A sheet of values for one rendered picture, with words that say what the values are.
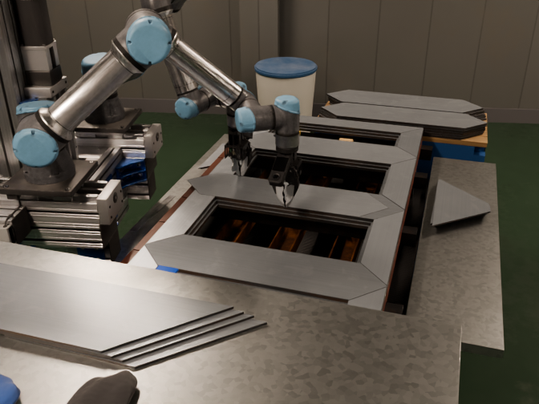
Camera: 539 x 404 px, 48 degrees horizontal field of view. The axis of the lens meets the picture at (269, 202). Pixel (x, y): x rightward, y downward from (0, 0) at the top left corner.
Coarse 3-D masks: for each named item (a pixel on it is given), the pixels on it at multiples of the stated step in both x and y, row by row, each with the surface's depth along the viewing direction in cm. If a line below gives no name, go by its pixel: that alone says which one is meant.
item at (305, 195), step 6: (300, 186) 218; (306, 186) 218; (312, 186) 218; (318, 186) 218; (300, 192) 214; (306, 192) 214; (312, 192) 214; (318, 192) 214; (294, 198) 210; (300, 198) 210; (306, 198) 210; (312, 198) 210; (294, 204) 206; (300, 204) 206; (306, 204) 206; (312, 204) 206
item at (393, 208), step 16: (304, 128) 274; (320, 128) 272; (336, 128) 271; (352, 128) 268; (304, 160) 244; (320, 160) 242; (336, 160) 240; (352, 160) 239; (416, 160) 243; (384, 176) 230; (208, 208) 207; (240, 208) 210; (256, 208) 208; (272, 208) 206; (288, 208) 205; (400, 208) 203; (192, 224) 196; (352, 224) 199; (368, 224) 198; (192, 272) 172; (272, 288) 166
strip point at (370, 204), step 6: (366, 198) 210; (372, 198) 210; (366, 204) 206; (372, 204) 206; (378, 204) 206; (384, 204) 206; (360, 210) 202; (366, 210) 202; (372, 210) 202; (378, 210) 202
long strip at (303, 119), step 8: (304, 120) 276; (312, 120) 276; (320, 120) 276; (328, 120) 276; (336, 120) 276; (344, 120) 276; (352, 120) 276; (360, 128) 267; (368, 128) 267; (376, 128) 267; (384, 128) 267; (392, 128) 267; (400, 128) 267; (408, 128) 267; (416, 128) 267
